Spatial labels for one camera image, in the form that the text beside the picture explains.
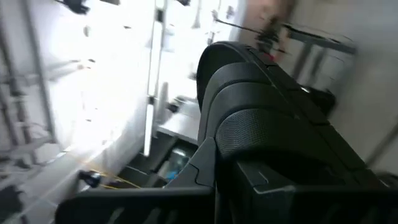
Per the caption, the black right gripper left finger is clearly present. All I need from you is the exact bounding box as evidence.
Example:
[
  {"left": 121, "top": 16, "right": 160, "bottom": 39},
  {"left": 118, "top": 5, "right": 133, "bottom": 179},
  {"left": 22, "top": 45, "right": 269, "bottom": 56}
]
[{"left": 54, "top": 136, "right": 218, "bottom": 224}]

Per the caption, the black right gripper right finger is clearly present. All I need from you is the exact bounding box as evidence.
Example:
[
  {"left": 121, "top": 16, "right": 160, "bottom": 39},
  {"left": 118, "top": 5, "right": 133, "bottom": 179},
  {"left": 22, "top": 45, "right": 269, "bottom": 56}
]
[{"left": 216, "top": 160, "right": 398, "bottom": 224}]

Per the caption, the black slide sandal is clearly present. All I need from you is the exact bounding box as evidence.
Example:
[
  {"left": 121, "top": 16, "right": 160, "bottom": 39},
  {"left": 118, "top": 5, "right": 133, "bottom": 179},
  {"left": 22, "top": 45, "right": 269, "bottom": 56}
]
[{"left": 195, "top": 40, "right": 386, "bottom": 187}]

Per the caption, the grey metal table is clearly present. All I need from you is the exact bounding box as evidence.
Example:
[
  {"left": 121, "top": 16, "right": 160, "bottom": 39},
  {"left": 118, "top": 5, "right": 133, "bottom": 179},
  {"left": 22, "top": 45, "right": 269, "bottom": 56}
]
[{"left": 281, "top": 22, "right": 358, "bottom": 82}]

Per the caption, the orange cable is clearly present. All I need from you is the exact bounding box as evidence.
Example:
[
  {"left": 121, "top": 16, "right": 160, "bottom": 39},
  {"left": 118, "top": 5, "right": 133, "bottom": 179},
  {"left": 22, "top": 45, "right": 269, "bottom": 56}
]
[{"left": 78, "top": 169, "right": 142, "bottom": 190}]

